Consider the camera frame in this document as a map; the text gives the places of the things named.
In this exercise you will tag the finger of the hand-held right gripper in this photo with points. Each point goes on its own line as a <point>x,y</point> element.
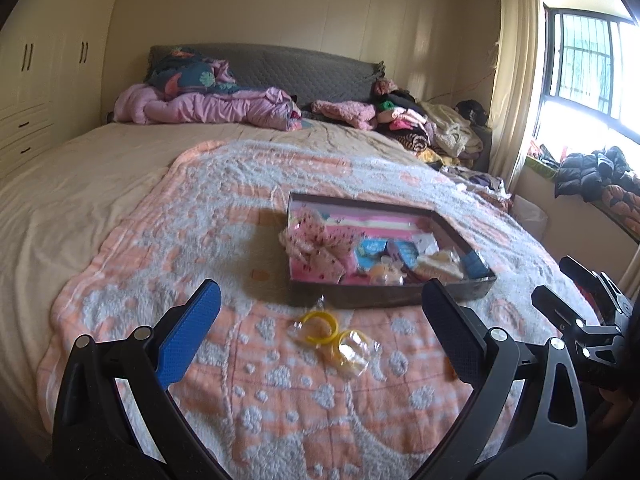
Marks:
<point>555,310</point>
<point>582,272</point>

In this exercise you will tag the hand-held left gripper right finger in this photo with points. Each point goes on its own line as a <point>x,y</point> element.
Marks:
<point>452,330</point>

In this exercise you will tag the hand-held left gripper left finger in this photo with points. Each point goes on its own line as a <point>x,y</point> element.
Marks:
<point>190,330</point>

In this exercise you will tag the grey cardboard box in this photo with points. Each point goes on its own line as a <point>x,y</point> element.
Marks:
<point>380,296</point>

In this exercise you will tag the yellow bangle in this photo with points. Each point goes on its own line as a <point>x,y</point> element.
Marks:
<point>309,330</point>
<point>345,347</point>

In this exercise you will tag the pink sequin bow hair clip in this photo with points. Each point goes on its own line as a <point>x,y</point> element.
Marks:
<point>320,252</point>

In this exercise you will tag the orange and black garment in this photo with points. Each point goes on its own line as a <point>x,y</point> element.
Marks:
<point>620,205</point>

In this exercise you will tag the plastic bag with white item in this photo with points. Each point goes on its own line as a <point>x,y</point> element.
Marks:
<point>425,242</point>

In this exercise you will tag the black puffer jacket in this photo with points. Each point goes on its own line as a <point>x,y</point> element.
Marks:
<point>585,172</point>

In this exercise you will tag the green item on windowsill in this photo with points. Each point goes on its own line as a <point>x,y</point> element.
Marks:
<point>542,165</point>

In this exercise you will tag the peach and white fleece blanket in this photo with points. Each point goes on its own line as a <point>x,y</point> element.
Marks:
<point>225,220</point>

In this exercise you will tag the pile of clothes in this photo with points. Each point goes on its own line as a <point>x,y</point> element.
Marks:
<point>450,135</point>

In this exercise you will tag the black bag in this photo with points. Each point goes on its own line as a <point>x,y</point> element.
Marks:
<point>472,110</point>

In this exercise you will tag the cream curtain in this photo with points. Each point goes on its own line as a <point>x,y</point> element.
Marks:
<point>515,85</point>

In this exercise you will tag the barred window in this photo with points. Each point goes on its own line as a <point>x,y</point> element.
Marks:
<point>580,60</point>

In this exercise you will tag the pink quilt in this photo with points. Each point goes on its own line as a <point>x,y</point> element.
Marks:
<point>210,110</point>

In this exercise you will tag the pink knit garment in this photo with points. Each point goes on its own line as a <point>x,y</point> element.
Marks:
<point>345,110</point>

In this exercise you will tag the dark floral pillow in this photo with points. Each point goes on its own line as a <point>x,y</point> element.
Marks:
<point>185,77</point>

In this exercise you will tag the grey quilted headboard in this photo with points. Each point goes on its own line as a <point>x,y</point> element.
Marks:
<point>310,75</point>

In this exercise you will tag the cream wardrobe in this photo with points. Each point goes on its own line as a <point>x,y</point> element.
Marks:
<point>40,85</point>

